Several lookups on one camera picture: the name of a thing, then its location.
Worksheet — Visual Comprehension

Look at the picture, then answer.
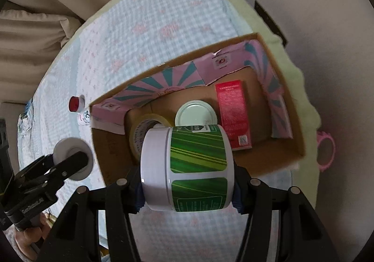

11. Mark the black-lidded white jar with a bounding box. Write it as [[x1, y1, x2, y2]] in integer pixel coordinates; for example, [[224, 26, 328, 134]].
[[53, 137, 94, 181]]

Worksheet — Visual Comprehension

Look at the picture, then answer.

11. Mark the yellow tape roll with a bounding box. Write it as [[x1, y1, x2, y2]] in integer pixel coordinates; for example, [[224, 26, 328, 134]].
[[129, 113, 174, 161]]

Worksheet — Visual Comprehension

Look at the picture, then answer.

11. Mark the green-labelled white jar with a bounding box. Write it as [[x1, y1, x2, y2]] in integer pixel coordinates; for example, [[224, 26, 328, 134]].
[[140, 125, 234, 213]]

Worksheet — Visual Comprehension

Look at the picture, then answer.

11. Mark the jar with pale green lid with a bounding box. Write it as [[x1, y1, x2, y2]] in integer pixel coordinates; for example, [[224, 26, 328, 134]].
[[174, 100, 218, 126]]

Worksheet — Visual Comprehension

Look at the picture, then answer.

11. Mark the red rectangular carton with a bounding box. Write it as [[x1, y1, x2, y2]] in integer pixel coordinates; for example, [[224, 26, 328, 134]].
[[215, 80, 252, 151]]

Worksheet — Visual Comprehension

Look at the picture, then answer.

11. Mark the person's left hand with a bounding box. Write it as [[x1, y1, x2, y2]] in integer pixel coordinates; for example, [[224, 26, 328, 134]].
[[14, 213, 51, 261]]

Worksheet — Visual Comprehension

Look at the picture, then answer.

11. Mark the blue patterned fabric item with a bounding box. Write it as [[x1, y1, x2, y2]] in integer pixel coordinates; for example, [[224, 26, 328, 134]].
[[18, 99, 34, 135]]

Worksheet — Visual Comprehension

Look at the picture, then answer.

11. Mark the white vitamin D bottle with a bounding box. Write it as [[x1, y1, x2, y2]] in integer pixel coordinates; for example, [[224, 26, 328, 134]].
[[77, 107, 91, 126]]

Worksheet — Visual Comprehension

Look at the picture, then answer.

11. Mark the red-lidded small jar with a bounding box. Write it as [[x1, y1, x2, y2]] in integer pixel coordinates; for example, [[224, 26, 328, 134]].
[[68, 95, 85, 113]]

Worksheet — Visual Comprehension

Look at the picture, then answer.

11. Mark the pink patterned cardboard box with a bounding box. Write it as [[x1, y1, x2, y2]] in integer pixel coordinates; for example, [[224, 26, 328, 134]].
[[90, 33, 306, 184]]

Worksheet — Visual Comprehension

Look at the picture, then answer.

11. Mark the light blue checkered tablecloth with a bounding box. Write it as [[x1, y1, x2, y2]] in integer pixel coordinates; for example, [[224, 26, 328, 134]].
[[18, 0, 293, 167]]

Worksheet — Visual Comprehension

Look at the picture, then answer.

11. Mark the pink plastic ring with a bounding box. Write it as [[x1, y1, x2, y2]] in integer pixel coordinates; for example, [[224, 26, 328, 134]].
[[316, 130, 337, 173]]

